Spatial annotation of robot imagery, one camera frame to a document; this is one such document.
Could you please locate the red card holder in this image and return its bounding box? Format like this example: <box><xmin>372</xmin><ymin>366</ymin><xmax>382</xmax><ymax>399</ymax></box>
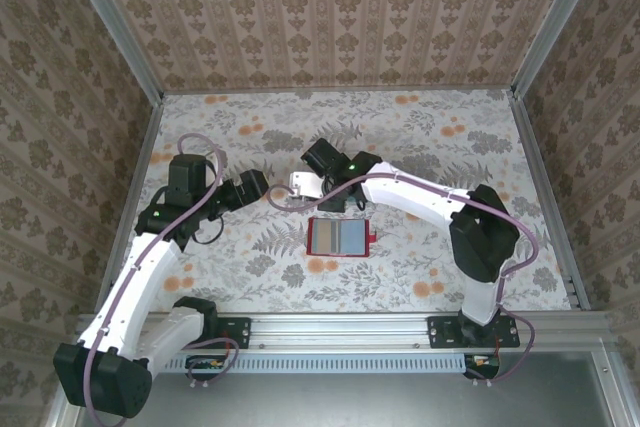
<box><xmin>305</xmin><ymin>215</ymin><xmax>379</xmax><ymax>259</ymax></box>

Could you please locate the gold card with dark stripe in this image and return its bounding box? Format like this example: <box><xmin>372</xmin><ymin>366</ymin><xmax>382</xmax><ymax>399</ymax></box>
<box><xmin>313</xmin><ymin>220</ymin><xmax>342</xmax><ymax>255</ymax></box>

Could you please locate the black connector box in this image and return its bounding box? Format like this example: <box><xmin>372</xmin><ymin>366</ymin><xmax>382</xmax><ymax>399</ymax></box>
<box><xmin>185</xmin><ymin>354</ymin><xmax>232</xmax><ymax>382</ymax></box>
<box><xmin>463</xmin><ymin>353</ymin><xmax>502</xmax><ymax>381</ymax></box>

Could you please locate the grey steel panel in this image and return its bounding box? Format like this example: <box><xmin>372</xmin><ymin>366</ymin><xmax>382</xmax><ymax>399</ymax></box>
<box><xmin>47</xmin><ymin>341</ymin><xmax>640</xmax><ymax>427</ymax></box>

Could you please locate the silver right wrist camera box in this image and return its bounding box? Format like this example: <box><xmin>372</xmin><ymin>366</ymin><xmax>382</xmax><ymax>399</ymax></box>
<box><xmin>288</xmin><ymin>170</ymin><xmax>327</xmax><ymax>202</ymax></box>

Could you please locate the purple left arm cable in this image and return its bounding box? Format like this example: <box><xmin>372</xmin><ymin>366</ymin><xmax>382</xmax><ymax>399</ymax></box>
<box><xmin>82</xmin><ymin>132</ymin><xmax>241</xmax><ymax>427</ymax></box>

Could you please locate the aluminium side rail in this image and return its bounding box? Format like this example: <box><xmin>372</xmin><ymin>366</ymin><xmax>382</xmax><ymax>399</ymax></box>
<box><xmin>508</xmin><ymin>91</ymin><xmax>594</xmax><ymax>312</ymax></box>
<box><xmin>93</xmin><ymin>94</ymin><xmax>167</xmax><ymax>313</ymax></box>

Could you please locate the thin aluminium wall rail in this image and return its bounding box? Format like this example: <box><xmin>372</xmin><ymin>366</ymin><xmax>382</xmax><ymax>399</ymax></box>
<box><xmin>160</xmin><ymin>86</ymin><xmax>516</xmax><ymax>96</ymax></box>

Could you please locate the black left wrist cable loop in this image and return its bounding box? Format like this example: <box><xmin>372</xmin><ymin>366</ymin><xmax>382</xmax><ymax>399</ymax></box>
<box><xmin>192</xmin><ymin>216</ymin><xmax>227</xmax><ymax>247</ymax></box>

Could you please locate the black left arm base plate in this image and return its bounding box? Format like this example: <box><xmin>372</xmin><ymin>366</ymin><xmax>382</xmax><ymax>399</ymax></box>
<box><xmin>164</xmin><ymin>316</ymin><xmax>252</xmax><ymax>350</ymax></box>

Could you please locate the aluminium corner post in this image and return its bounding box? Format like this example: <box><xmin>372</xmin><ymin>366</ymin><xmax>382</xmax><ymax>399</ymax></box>
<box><xmin>508</xmin><ymin>0</ymin><xmax>610</xmax><ymax>99</ymax></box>
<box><xmin>58</xmin><ymin>0</ymin><xmax>166</xmax><ymax>104</ymax></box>

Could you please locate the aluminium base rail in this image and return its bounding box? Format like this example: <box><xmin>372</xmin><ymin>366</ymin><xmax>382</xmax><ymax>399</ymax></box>
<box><xmin>74</xmin><ymin>311</ymin><xmax>614</xmax><ymax>351</ymax></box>

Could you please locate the grey slotted cable duct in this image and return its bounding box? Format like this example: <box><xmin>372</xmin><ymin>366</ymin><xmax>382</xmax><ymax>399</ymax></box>
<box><xmin>167</xmin><ymin>352</ymin><xmax>502</xmax><ymax>375</ymax></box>

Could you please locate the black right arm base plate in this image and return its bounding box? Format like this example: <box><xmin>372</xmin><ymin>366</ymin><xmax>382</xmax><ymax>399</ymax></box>
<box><xmin>427</xmin><ymin>315</ymin><xmax>521</xmax><ymax>350</ymax></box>

